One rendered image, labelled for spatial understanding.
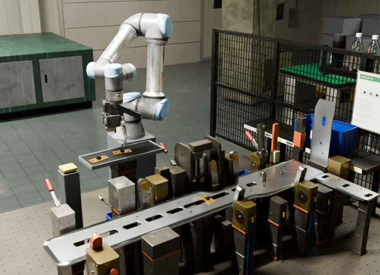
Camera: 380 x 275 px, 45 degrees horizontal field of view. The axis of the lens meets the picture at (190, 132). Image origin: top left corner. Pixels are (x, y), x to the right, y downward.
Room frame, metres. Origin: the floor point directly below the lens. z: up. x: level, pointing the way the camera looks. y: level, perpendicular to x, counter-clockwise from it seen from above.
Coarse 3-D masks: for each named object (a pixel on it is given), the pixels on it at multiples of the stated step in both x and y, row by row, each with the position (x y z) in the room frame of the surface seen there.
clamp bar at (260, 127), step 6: (258, 126) 2.21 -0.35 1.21; (264, 126) 2.19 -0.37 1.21; (258, 132) 2.20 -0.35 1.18; (264, 132) 2.21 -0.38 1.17; (258, 138) 2.20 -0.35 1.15; (264, 138) 2.21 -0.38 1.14; (258, 144) 2.20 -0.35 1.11; (264, 144) 2.21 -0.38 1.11; (258, 150) 2.20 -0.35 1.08; (264, 150) 2.21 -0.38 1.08
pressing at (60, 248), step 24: (264, 168) 2.15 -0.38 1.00; (288, 168) 2.16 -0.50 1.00; (312, 168) 2.16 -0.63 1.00; (192, 192) 1.87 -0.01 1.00; (216, 192) 1.88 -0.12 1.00; (264, 192) 1.89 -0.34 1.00; (120, 216) 1.66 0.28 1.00; (144, 216) 1.66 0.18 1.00; (168, 216) 1.66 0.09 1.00; (192, 216) 1.67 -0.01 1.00; (48, 240) 1.47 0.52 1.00; (72, 240) 1.48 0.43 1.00; (120, 240) 1.48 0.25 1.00; (72, 264) 1.35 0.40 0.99
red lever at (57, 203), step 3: (45, 180) 1.71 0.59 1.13; (48, 180) 1.72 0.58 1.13; (48, 183) 1.70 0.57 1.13; (48, 186) 1.69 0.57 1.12; (51, 186) 1.70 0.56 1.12; (48, 189) 1.69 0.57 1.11; (51, 189) 1.68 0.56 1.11; (51, 192) 1.68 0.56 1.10; (54, 195) 1.67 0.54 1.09; (54, 198) 1.66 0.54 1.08; (54, 201) 1.65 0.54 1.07; (57, 201) 1.64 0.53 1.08; (54, 204) 1.64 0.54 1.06; (57, 204) 1.63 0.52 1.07; (60, 204) 1.63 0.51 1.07
